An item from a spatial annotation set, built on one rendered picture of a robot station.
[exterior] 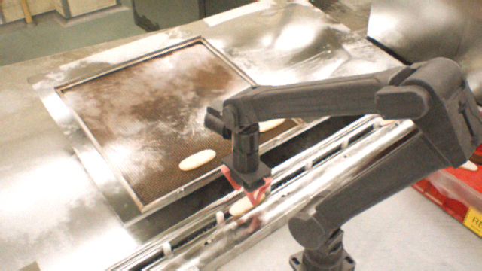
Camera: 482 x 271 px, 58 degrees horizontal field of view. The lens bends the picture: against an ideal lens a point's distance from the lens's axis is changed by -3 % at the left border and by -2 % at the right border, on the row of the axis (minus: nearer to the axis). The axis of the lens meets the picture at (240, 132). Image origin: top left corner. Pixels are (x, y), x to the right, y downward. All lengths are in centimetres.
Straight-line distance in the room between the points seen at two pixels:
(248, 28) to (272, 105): 83
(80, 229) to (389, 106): 77
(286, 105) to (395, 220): 47
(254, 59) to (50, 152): 68
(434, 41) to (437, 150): 93
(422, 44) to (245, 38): 57
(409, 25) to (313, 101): 89
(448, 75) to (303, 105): 24
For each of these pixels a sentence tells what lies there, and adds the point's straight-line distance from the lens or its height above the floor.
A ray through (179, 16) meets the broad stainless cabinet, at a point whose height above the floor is 45.
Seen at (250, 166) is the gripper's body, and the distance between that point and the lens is 93.
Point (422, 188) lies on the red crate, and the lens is 118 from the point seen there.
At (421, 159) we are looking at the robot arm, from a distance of 65.
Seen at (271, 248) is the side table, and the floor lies 82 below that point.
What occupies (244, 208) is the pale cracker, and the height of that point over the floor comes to 86.
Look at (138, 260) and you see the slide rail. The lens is 97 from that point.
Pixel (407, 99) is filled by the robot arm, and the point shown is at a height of 132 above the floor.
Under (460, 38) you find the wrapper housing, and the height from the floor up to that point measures 104.
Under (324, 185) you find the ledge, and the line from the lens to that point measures 109.
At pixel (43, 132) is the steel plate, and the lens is 146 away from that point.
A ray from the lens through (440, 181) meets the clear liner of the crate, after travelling 111.
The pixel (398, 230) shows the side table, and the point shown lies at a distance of 108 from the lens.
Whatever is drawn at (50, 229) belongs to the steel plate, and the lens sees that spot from 114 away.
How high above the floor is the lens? 161
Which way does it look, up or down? 38 degrees down
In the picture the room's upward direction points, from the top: 2 degrees counter-clockwise
